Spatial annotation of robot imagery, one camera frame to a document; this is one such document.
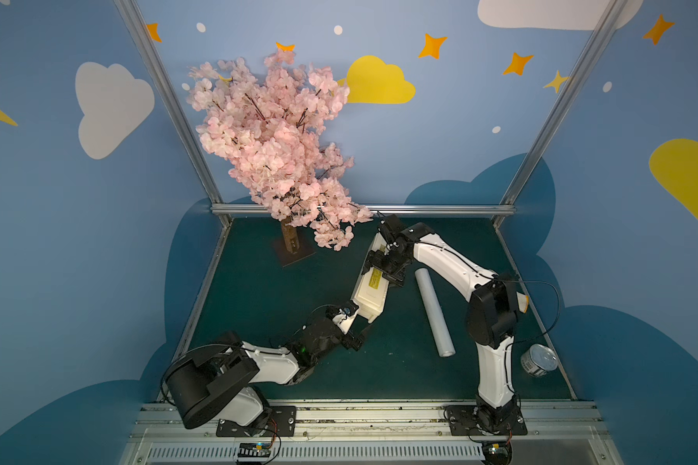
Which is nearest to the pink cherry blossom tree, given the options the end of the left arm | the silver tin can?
the end of the left arm

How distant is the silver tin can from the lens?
2.63 feet

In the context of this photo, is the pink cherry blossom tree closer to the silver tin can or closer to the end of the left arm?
the end of the left arm
